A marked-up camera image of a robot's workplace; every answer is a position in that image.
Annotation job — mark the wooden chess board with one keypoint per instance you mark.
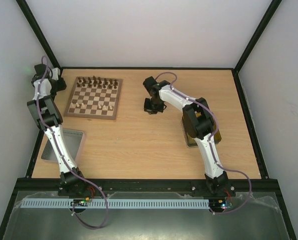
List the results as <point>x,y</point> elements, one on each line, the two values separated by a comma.
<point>94,97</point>

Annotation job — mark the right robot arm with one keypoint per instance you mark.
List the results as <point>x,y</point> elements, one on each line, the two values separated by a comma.
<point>198,122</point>

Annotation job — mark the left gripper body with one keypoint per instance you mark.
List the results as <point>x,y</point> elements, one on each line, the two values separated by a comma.
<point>59,87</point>

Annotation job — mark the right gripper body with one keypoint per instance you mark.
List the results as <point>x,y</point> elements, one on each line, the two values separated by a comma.
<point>151,108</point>

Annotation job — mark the silver tin lid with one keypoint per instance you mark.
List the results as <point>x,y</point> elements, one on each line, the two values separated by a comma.
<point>74,140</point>

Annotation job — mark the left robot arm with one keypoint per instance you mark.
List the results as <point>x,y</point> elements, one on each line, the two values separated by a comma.
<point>47,82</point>

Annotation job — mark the grey slotted cable duct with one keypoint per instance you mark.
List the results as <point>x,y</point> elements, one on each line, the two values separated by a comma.
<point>62,203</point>

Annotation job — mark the black frame rail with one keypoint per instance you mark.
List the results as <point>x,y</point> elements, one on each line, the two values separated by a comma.
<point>197,187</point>

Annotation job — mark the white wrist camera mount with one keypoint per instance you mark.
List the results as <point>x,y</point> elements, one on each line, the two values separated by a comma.
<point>55,73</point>

